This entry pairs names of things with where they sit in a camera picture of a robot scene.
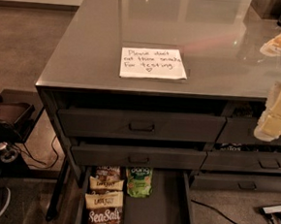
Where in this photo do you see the open bottom left drawer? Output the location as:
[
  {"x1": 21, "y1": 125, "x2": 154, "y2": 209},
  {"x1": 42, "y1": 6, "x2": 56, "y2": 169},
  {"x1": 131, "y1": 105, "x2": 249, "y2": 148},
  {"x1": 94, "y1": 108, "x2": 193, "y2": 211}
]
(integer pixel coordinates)
[{"x1": 80, "y1": 167, "x2": 192, "y2": 224}]

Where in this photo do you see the brown chip bag at back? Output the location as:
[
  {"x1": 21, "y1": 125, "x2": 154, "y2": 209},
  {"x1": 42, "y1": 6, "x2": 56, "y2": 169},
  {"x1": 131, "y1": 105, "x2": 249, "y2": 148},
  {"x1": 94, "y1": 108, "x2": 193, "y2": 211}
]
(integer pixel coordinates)
[{"x1": 96, "y1": 166, "x2": 121, "y2": 182}]

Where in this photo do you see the green rice chip bag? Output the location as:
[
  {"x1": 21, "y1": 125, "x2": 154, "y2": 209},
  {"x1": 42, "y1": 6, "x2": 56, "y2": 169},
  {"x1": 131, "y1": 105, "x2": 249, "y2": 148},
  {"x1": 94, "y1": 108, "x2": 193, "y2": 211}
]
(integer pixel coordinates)
[{"x1": 126, "y1": 167, "x2": 153, "y2": 198}]

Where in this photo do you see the bottom right drawer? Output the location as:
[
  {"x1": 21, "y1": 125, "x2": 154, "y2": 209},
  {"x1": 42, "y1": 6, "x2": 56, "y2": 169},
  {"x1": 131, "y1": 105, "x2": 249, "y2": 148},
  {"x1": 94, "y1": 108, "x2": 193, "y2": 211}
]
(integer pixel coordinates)
[{"x1": 191, "y1": 174, "x2": 281, "y2": 193}]

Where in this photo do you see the white handwritten paper note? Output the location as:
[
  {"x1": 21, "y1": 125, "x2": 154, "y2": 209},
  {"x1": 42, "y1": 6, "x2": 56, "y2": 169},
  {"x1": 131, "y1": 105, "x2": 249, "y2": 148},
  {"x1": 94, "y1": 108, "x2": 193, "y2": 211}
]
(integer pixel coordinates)
[{"x1": 119, "y1": 48, "x2": 187, "y2": 80}]

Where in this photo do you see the top right drawer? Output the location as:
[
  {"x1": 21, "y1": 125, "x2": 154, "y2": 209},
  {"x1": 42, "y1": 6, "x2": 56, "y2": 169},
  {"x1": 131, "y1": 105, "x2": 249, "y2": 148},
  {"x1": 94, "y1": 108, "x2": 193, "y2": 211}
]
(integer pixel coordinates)
[{"x1": 217, "y1": 117, "x2": 281, "y2": 145}]

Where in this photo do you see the white power strip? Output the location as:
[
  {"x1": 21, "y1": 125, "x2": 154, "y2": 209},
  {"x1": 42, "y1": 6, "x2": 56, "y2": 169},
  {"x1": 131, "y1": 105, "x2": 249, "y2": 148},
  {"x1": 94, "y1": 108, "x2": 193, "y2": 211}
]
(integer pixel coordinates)
[{"x1": 263, "y1": 205, "x2": 281, "y2": 214}]

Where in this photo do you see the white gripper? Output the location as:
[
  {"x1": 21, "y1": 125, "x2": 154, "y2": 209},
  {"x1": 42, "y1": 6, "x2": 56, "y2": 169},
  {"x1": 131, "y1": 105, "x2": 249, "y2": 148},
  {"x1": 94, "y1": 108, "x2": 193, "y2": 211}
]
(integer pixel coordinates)
[{"x1": 254, "y1": 87, "x2": 281, "y2": 142}]

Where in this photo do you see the black floor cable left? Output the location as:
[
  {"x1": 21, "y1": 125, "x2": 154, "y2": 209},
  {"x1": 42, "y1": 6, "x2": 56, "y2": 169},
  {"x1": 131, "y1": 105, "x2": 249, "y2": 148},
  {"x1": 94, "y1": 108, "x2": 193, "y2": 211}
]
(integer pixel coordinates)
[{"x1": 13, "y1": 131, "x2": 62, "y2": 172}]

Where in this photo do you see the brown sea salt chip bag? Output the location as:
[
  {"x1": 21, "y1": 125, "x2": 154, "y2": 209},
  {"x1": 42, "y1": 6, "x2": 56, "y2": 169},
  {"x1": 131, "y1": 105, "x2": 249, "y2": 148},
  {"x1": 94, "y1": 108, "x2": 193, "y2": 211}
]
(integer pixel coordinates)
[{"x1": 87, "y1": 208, "x2": 122, "y2": 224}]

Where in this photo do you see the cream Late July chip bag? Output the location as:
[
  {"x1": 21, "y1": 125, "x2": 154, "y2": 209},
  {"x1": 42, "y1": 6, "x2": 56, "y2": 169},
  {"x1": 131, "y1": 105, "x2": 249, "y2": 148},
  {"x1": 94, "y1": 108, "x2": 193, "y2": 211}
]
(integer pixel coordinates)
[{"x1": 85, "y1": 191, "x2": 123, "y2": 209}]

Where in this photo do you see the middle right drawer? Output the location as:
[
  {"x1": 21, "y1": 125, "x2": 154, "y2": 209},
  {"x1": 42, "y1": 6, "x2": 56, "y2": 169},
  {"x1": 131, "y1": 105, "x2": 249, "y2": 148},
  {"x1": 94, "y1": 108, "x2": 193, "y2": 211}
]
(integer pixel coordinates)
[{"x1": 202, "y1": 150, "x2": 281, "y2": 174}]

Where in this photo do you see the dark grey drawer cabinet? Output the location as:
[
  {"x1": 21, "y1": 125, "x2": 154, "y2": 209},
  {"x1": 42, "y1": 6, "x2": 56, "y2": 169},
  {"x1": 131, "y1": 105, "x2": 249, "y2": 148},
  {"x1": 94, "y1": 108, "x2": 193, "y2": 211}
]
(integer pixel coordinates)
[{"x1": 37, "y1": 0, "x2": 281, "y2": 224}]

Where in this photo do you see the middle left drawer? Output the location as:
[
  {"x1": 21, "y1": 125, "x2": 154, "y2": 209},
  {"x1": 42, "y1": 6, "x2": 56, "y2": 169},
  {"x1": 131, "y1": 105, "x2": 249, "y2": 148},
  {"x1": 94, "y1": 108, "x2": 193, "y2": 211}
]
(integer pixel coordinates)
[{"x1": 72, "y1": 144, "x2": 206, "y2": 170}]

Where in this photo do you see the top left drawer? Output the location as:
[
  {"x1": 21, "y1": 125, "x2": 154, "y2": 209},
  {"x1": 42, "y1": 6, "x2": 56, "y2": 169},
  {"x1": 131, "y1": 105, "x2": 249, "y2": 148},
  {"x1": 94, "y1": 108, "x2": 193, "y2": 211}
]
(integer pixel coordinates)
[{"x1": 58, "y1": 108, "x2": 226, "y2": 143}]

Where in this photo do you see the silver round metal object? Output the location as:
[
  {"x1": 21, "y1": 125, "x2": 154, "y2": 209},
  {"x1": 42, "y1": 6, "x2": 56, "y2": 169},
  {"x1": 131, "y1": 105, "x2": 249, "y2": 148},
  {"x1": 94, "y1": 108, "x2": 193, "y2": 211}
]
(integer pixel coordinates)
[{"x1": 0, "y1": 142, "x2": 18, "y2": 163}]

